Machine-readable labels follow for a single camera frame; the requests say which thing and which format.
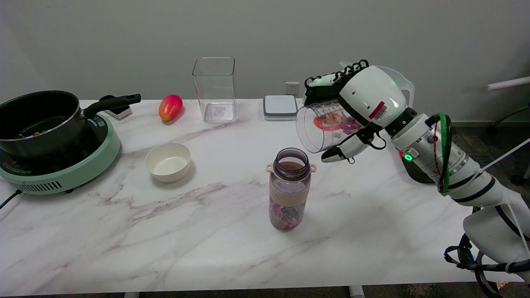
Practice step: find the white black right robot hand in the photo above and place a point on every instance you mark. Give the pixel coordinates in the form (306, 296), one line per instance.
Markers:
(372, 97)

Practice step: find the pink pieces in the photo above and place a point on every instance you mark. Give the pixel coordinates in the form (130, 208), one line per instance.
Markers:
(345, 124)

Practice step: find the small clear measuring cup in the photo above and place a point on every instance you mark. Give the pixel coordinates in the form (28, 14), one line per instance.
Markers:
(314, 130)

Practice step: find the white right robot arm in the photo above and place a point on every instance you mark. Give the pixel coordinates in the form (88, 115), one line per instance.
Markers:
(468, 174)

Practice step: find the large clear measuring jug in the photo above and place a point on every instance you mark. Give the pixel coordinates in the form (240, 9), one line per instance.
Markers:
(408, 86)

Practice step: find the purple water bottle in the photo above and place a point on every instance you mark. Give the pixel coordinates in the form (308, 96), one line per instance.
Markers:
(289, 194)

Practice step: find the black device with red label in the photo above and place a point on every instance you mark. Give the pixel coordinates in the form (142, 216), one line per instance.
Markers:
(418, 176)

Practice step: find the white grey kitchen scale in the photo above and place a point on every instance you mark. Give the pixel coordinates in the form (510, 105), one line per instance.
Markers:
(280, 106)

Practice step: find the floor vent grille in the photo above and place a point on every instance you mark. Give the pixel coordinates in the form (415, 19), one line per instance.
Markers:
(482, 160)

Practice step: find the white padded bar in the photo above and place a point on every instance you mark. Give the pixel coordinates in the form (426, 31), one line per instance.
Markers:
(508, 83)

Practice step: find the clear square plastic container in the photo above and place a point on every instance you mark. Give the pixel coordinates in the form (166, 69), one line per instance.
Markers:
(215, 89)

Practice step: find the white table leg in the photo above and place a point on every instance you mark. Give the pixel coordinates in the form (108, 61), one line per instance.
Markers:
(131, 295)
(356, 291)

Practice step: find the red yellow mango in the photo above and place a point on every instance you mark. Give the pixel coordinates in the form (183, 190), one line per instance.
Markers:
(170, 107)

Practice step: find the white bowl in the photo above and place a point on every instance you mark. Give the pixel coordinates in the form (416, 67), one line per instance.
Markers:
(167, 163)

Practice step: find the white and black power adapter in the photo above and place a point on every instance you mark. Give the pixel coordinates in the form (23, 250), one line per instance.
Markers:
(120, 111)

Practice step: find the green induction cooker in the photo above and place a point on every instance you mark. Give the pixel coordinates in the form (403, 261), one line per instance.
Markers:
(70, 169)

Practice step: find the white wall socket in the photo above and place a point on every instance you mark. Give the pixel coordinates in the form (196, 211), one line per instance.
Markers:
(292, 87)

